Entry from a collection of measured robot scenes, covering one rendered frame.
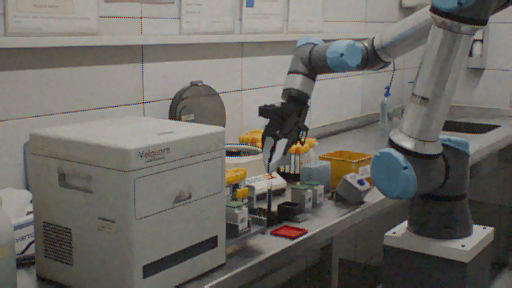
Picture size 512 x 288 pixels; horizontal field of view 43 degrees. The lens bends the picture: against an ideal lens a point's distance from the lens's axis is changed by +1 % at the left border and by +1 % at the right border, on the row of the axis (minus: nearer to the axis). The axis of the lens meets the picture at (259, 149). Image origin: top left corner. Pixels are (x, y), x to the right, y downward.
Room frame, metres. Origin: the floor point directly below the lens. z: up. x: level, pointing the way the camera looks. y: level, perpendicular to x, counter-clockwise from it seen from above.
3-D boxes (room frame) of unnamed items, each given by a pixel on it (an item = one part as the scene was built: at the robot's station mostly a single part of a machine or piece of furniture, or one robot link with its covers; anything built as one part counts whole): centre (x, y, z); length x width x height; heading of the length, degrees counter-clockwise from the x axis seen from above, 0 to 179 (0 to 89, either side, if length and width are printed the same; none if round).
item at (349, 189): (1.84, -0.26, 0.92); 0.13 x 0.07 x 0.08; 56
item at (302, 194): (1.74, -0.12, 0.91); 0.05 x 0.04 x 0.07; 56
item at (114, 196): (1.30, 0.25, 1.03); 0.31 x 0.27 x 0.30; 146
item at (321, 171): (1.89, -0.17, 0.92); 0.10 x 0.07 x 0.10; 140
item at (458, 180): (1.50, -0.43, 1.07); 0.13 x 0.12 x 0.14; 130
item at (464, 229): (1.51, -0.43, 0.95); 0.15 x 0.15 x 0.10
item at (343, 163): (2.03, -0.28, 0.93); 0.13 x 0.13 x 0.10; 52
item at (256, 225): (1.40, 0.07, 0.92); 0.21 x 0.07 x 0.05; 146
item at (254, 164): (1.97, 0.07, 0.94); 0.30 x 0.24 x 0.12; 47
